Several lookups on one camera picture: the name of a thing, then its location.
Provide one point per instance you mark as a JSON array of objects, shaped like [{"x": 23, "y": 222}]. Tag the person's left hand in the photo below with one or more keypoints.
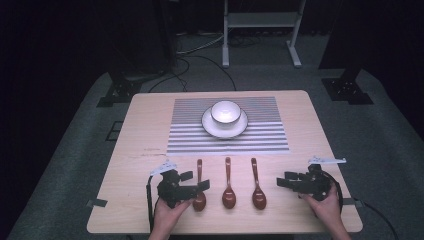
[{"x": 168, "y": 216}]

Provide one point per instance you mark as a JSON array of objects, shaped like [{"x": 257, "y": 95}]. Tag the grey tape strip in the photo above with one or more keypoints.
[
  {"x": 97, "y": 202},
  {"x": 351, "y": 201}
]

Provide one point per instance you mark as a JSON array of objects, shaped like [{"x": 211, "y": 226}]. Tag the white plate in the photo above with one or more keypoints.
[{"x": 213, "y": 128}]

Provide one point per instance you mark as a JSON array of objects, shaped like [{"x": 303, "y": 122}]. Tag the white metal stand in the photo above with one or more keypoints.
[{"x": 263, "y": 19}]

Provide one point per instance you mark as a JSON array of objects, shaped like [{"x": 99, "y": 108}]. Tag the striped grey white placemat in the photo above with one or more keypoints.
[{"x": 260, "y": 133}]

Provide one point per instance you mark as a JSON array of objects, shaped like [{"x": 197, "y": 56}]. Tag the person's right hand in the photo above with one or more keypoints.
[{"x": 328, "y": 210}]

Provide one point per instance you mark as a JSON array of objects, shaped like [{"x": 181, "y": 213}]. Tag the white bowl with dark rim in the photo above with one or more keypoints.
[{"x": 226, "y": 113}]

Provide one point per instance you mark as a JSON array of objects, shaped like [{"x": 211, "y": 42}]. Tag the reddish brown spoon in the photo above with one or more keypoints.
[
  {"x": 228, "y": 196},
  {"x": 259, "y": 197},
  {"x": 199, "y": 168}
]

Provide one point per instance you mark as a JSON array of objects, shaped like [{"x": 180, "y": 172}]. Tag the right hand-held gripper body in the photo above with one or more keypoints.
[{"x": 315, "y": 183}]

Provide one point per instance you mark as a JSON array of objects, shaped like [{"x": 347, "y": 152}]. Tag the black stand base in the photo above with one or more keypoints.
[
  {"x": 346, "y": 90},
  {"x": 121, "y": 91}
]

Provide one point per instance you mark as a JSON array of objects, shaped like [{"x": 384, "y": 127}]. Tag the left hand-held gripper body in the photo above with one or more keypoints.
[{"x": 175, "y": 191}]

